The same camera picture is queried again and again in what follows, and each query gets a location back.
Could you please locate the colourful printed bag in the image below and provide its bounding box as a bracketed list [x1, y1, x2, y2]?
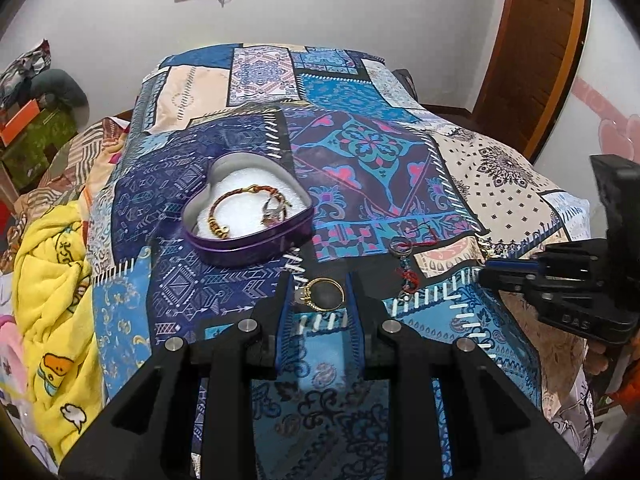
[0, 39, 54, 107]

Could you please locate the pink cloth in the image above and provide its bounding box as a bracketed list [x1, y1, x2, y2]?
[0, 314, 30, 397]

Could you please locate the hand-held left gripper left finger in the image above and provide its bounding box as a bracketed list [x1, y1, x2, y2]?
[59, 275, 295, 480]

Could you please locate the grey plush cushion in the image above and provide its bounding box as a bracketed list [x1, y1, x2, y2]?
[29, 68, 91, 112]

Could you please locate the orange box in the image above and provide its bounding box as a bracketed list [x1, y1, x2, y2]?
[0, 98, 41, 147]

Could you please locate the brown wooden door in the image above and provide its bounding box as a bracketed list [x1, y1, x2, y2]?
[472, 0, 594, 162]

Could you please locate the green cardboard box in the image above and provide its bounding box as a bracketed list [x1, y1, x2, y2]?
[0, 107, 79, 192]

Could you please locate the person's right hand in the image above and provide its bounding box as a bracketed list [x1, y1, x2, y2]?
[584, 340, 614, 377]

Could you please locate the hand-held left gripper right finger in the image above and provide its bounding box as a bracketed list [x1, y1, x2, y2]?
[346, 271, 587, 480]

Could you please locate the blue patchwork printed blanket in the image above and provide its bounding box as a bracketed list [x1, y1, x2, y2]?
[87, 42, 597, 480]

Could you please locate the dark cushion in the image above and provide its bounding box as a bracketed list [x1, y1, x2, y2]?
[394, 69, 419, 100]

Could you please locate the red and gold bracelet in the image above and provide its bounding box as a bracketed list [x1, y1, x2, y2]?
[207, 184, 275, 240]

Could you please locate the white foam padding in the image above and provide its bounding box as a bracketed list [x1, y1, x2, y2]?
[192, 168, 311, 239]

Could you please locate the gold ring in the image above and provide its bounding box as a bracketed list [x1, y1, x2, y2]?
[298, 277, 346, 311]

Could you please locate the white printed bedsheet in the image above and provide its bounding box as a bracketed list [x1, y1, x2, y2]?
[542, 372, 597, 480]

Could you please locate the yellow cartoon fleece blanket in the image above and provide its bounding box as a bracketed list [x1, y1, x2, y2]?
[13, 202, 109, 467]

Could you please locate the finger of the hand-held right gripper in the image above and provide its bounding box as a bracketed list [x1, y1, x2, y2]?
[478, 267, 545, 304]
[483, 256, 547, 271]

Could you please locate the purple heart-shaped tin box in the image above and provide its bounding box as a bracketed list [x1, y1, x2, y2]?
[181, 152, 315, 268]

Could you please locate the silver ring red cord charm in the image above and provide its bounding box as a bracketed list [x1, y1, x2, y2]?
[388, 220, 442, 304]

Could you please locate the pink wall decal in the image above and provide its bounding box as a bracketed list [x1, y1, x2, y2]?
[574, 77, 640, 157]

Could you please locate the beige striped cloth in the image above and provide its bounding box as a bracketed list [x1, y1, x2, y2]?
[14, 117, 132, 222]

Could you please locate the silver clasp bracelet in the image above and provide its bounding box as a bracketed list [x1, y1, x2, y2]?
[259, 192, 292, 226]

